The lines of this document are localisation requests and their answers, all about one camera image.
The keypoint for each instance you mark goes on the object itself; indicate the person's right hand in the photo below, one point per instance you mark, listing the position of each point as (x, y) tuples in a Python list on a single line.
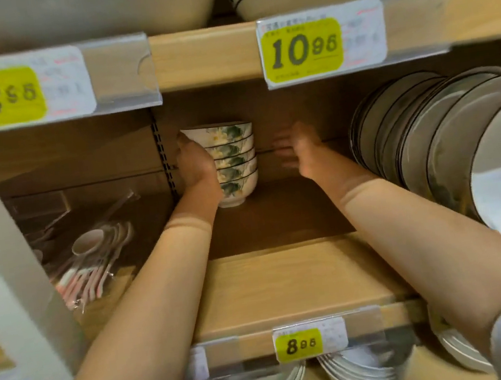
[(310, 151)]

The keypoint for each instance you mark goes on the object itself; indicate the person's left hand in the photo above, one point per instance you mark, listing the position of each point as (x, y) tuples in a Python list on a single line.
[(197, 172)]

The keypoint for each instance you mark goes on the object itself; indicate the person's right forearm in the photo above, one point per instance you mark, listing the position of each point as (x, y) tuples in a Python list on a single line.
[(426, 246)]

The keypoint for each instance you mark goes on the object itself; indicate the person's left forearm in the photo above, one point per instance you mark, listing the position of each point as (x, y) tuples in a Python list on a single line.
[(147, 313)]

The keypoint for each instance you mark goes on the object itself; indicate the stack of large white dishes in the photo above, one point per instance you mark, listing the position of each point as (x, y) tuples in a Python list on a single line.
[(91, 14)]

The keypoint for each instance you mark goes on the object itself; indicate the bundle of pink ceramic spoons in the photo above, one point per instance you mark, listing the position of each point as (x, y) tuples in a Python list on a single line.
[(86, 243)]

